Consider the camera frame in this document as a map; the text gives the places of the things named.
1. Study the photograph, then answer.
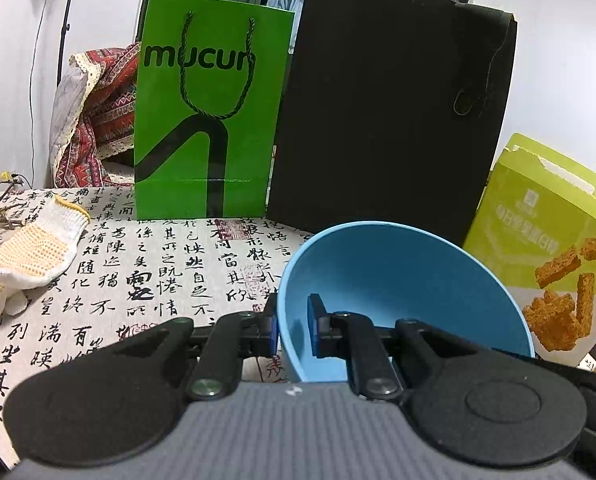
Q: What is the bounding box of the green paper bag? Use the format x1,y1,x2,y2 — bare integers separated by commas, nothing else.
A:
134,0,295,221

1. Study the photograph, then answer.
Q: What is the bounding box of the blue bowl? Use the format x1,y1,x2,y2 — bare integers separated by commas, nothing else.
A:
277,219,537,384

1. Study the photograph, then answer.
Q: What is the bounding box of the red patterned blanket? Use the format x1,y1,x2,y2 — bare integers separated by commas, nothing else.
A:
48,42,144,188

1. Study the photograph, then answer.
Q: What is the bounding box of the black paper bag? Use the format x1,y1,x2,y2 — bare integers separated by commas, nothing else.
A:
267,0,519,248

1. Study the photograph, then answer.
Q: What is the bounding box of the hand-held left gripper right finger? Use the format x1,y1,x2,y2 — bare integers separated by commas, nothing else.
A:
306,294,479,403

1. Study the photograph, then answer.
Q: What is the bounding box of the yellow-green snack box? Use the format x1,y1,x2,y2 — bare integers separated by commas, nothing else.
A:
462,132,596,368

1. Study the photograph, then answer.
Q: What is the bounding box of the white dotted work glove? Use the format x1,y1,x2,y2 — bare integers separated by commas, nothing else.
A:
0,196,92,333

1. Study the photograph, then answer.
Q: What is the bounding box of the calligraphy print tablecloth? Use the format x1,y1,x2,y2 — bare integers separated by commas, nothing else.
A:
0,186,329,471

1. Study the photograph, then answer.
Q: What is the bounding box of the studio light on stand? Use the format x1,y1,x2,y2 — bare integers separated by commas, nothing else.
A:
55,0,86,91

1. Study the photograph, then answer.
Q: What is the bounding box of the black lamp cable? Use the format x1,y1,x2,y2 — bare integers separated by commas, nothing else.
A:
28,0,61,188

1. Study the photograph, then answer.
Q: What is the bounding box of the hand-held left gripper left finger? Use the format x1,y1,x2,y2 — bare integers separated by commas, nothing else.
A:
110,292,280,401

